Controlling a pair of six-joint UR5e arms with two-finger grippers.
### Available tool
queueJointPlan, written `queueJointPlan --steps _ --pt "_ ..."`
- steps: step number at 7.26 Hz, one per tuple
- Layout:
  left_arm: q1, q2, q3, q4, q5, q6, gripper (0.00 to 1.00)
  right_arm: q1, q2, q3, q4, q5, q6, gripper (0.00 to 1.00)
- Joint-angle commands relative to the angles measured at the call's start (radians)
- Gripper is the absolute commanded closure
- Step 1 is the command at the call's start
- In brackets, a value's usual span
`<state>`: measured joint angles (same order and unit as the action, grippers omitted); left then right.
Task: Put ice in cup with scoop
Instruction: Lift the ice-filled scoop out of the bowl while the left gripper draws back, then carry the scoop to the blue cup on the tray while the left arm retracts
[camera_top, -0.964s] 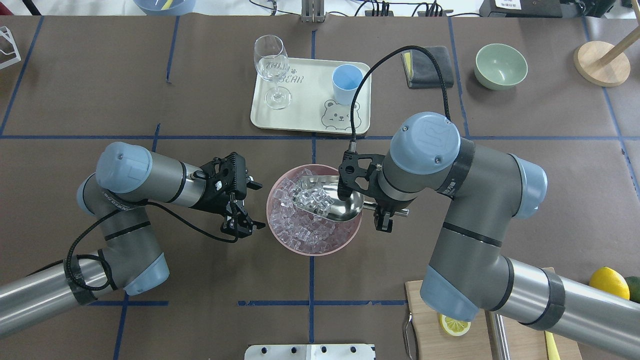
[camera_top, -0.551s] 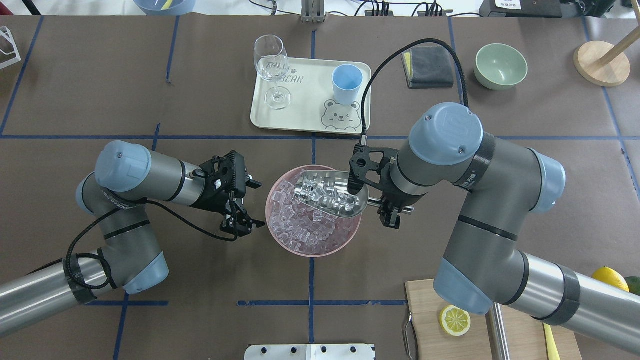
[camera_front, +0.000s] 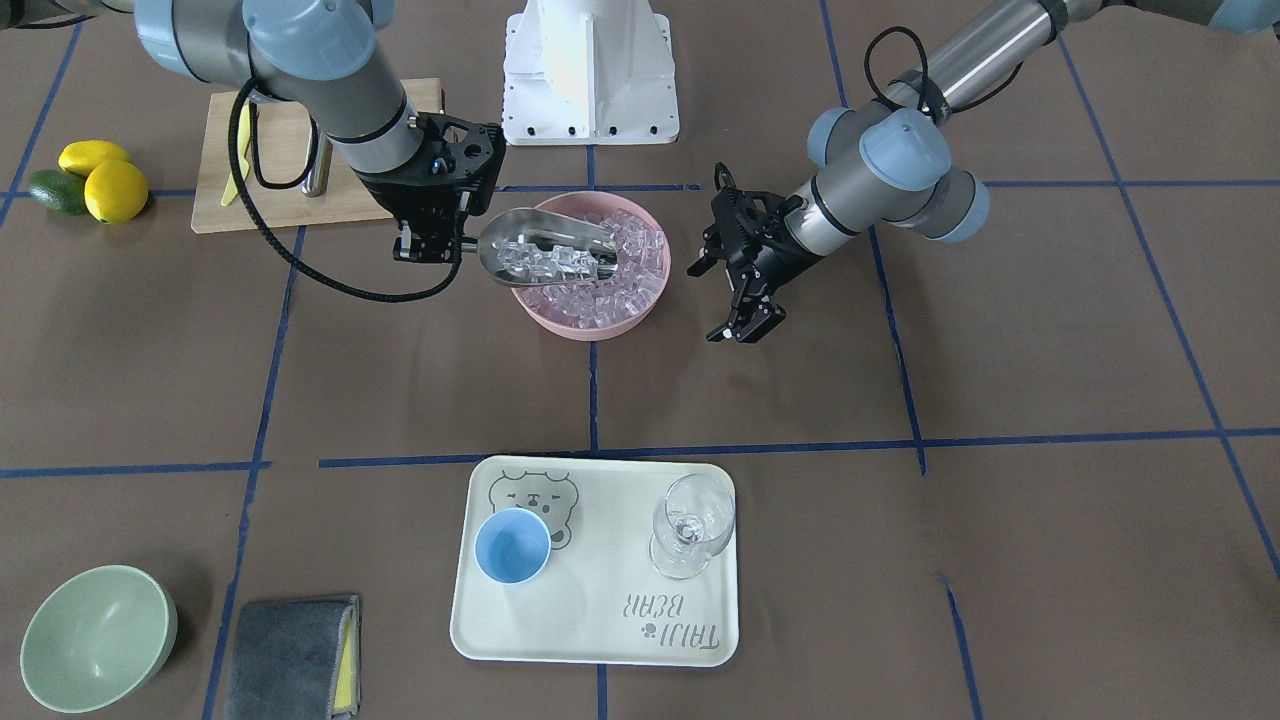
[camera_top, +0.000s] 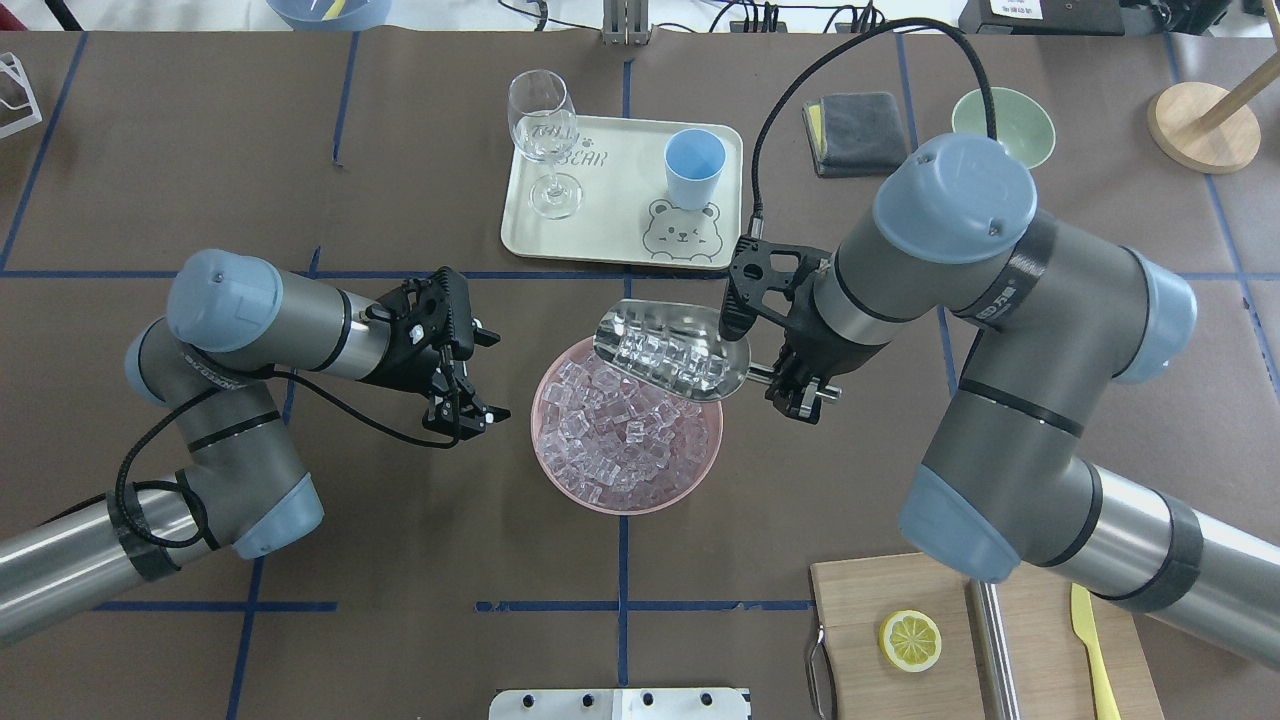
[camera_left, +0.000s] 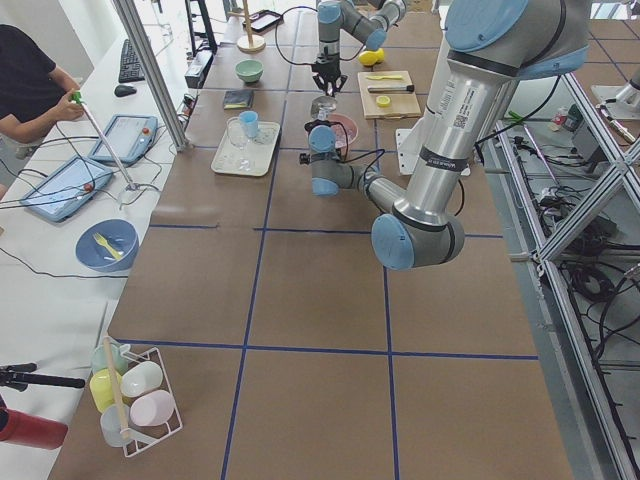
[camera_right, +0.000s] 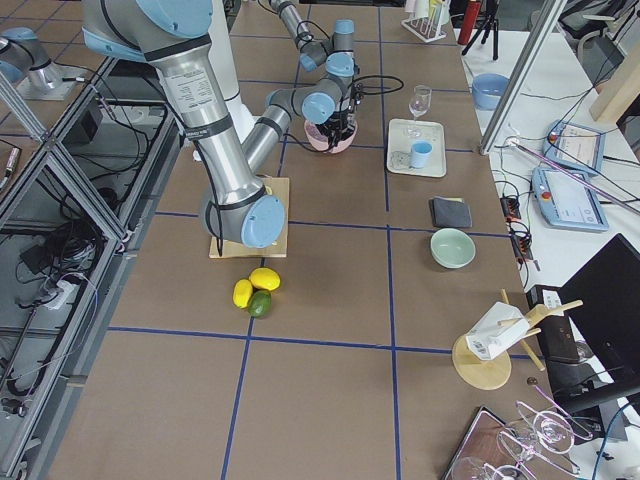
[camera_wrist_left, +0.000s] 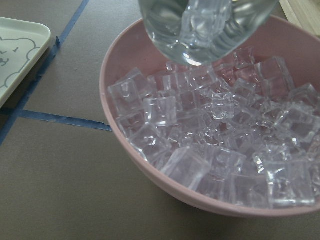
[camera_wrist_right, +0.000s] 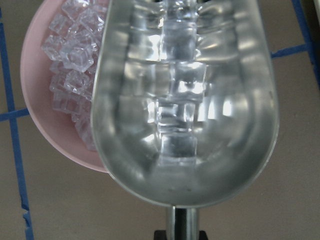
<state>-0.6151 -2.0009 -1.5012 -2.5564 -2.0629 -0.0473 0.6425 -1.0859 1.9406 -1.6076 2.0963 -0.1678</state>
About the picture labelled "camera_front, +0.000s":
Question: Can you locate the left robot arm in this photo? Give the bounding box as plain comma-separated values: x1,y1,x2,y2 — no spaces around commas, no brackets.
687,1,1105,343

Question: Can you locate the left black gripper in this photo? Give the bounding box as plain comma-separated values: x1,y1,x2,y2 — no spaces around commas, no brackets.
685,161,809,345

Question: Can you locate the clear wine glass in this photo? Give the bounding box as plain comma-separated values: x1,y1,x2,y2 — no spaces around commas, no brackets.
648,473,736,582

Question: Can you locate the steel cylinder rod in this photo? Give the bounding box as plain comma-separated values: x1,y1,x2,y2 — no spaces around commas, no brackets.
300,129,333,199

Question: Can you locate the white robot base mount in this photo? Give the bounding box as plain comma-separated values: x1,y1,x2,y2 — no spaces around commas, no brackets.
500,1,681,146

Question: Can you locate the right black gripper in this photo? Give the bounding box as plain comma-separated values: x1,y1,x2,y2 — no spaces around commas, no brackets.
352,111,506,263

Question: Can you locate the pink bowl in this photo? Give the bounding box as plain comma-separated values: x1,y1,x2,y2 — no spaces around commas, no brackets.
512,191,672,341

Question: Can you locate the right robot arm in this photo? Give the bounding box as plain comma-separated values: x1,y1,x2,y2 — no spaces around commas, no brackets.
3,1,506,263

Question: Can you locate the cream bear tray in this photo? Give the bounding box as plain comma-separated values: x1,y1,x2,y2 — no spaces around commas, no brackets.
451,456,740,667

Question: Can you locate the grey folded cloth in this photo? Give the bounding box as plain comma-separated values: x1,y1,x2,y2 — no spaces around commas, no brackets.
224,594,362,719

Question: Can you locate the yellow lemon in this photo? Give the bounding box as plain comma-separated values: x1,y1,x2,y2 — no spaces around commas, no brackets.
58,138,132,178
84,159,150,225

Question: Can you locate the light blue cup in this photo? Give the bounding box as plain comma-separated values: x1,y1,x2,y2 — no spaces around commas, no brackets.
474,509,552,585

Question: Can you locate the yellow plastic knife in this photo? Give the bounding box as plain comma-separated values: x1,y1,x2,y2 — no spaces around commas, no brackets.
220,102,253,208

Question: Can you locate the clear ice cubes pile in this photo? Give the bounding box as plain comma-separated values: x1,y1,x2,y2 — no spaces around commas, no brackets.
515,209,669,331

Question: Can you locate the wooden cutting board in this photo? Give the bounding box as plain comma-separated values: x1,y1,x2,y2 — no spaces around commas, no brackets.
189,78,445,236

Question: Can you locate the metal ice scoop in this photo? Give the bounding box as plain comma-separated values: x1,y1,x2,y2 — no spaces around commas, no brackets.
461,208,620,288

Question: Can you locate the green bowl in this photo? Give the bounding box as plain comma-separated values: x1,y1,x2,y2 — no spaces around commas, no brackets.
20,565,178,714

